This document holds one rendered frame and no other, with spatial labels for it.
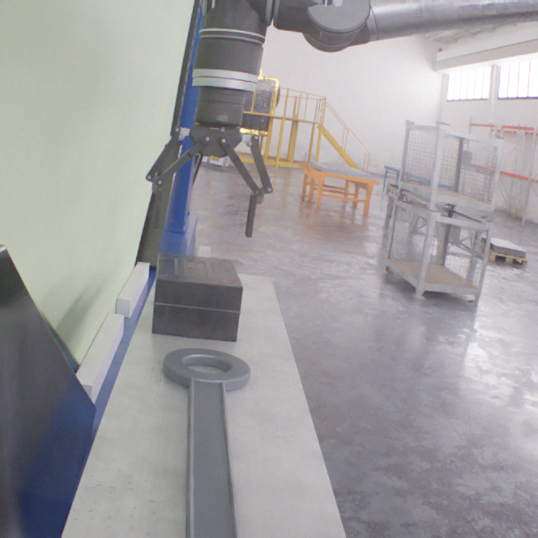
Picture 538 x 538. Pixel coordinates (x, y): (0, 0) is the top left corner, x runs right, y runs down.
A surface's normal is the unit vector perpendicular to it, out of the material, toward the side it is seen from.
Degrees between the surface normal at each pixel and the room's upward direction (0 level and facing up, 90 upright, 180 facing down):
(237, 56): 90
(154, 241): 37
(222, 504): 0
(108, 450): 0
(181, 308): 90
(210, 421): 0
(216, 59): 90
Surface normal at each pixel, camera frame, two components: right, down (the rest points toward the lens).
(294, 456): 0.14, -0.97
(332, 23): -0.06, 0.32
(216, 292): 0.15, 0.23
